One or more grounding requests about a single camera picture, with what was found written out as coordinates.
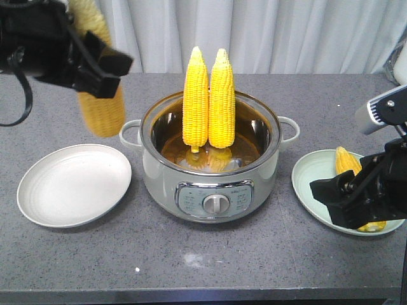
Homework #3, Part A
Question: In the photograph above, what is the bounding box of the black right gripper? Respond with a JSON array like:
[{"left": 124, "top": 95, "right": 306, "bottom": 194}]
[{"left": 310, "top": 139, "right": 406, "bottom": 229}]

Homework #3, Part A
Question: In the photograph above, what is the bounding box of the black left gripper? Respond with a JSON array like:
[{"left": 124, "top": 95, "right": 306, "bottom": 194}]
[{"left": 1, "top": 1, "right": 134, "bottom": 98}]

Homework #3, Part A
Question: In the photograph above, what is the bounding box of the yellow corn cob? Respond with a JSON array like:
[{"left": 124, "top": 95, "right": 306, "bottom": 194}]
[
  {"left": 209, "top": 48, "right": 235, "bottom": 149},
  {"left": 68, "top": 1, "right": 125, "bottom": 137},
  {"left": 335, "top": 146, "right": 387, "bottom": 233},
  {"left": 182, "top": 46, "right": 209, "bottom": 153}
]

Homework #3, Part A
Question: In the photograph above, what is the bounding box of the mint green plate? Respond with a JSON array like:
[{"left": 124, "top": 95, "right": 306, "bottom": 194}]
[{"left": 291, "top": 149, "right": 405, "bottom": 237}]

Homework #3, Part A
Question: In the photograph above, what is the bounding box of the cream white plate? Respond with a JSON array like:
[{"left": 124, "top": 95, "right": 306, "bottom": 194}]
[{"left": 17, "top": 144, "right": 132, "bottom": 228}]

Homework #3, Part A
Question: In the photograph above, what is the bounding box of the sage green electric pot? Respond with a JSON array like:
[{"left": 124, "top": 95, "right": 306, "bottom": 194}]
[{"left": 119, "top": 92, "right": 300, "bottom": 223}]

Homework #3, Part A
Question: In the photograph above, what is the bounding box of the white pleated curtain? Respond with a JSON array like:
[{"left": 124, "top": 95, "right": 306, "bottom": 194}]
[{"left": 97, "top": 1, "right": 406, "bottom": 74}]

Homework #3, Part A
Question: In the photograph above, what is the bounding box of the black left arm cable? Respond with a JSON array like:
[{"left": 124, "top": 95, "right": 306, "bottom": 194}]
[{"left": 0, "top": 47, "right": 34, "bottom": 127}]

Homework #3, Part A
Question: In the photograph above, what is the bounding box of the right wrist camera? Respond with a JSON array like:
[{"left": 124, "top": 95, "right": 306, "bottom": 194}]
[{"left": 355, "top": 85, "right": 406, "bottom": 140}]

